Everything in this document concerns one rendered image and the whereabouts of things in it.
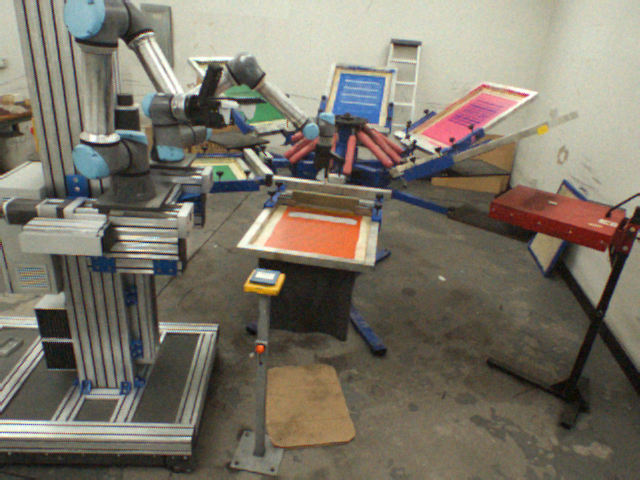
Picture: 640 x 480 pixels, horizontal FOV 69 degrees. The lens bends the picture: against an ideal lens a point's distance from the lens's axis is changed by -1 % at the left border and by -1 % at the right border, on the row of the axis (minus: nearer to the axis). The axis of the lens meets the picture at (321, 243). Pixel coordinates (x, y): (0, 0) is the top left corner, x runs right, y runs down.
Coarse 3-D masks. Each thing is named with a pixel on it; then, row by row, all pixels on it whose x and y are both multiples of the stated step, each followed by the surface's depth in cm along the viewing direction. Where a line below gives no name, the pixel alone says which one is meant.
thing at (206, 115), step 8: (192, 96) 130; (208, 96) 128; (224, 96) 131; (192, 104) 130; (208, 104) 127; (192, 112) 131; (200, 112) 131; (208, 112) 127; (216, 112) 127; (232, 112) 131; (192, 120) 132; (200, 120) 131; (208, 120) 128; (216, 120) 127; (232, 120) 133; (216, 128) 128
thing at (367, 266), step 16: (288, 192) 267; (272, 208) 242; (256, 224) 222; (368, 240) 216; (256, 256) 200; (272, 256) 199; (288, 256) 197; (304, 256) 196; (320, 256) 197; (368, 256) 201; (368, 272) 195
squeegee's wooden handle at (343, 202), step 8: (296, 192) 248; (304, 192) 248; (312, 192) 249; (296, 200) 250; (304, 200) 249; (312, 200) 248; (320, 200) 248; (328, 200) 247; (336, 200) 246; (344, 200) 246; (352, 200) 245; (344, 208) 248; (352, 208) 247
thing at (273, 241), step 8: (288, 208) 253; (296, 208) 254; (288, 216) 243; (280, 224) 233; (272, 232) 223; (280, 232) 224; (272, 240) 216; (280, 248) 209; (288, 248) 209; (296, 248) 210; (304, 248) 211
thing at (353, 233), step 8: (336, 216) 249; (344, 216) 250; (352, 216) 250; (360, 216) 251; (352, 224) 240; (352, 232) 231; (352, 240) 223; (312, 248) 211; (320, 248) 212; (328, 248) 213; (344, 248) 214; (352, 248) 215; (336, 256) 206; (344, 256) 207; (352, 256) 207
